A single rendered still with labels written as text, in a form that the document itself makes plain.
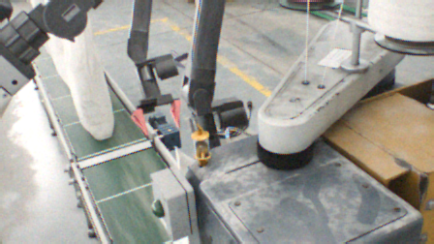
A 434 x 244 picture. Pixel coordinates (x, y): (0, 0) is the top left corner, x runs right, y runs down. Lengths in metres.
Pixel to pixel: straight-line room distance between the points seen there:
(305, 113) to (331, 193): 0.12
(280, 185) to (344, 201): 0.09
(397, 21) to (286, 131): 0.21
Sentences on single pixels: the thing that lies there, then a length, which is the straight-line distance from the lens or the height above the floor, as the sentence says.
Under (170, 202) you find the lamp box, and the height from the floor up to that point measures 1.32.
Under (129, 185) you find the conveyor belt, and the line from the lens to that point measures 2.37.
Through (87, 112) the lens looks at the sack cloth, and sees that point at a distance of 2.73.
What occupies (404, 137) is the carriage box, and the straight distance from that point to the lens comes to 0.84.
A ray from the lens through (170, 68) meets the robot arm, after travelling 1.41.
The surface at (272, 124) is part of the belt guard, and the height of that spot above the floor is 1.41.
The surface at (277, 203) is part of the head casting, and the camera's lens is 0.67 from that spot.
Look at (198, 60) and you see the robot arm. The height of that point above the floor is 1.39.
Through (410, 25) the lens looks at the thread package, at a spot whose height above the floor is 1.55.
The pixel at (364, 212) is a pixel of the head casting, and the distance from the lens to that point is 0.67.
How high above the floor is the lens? 1.77
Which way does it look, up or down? 30 degrees down
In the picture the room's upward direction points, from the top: 5 degrees counter-clockwise
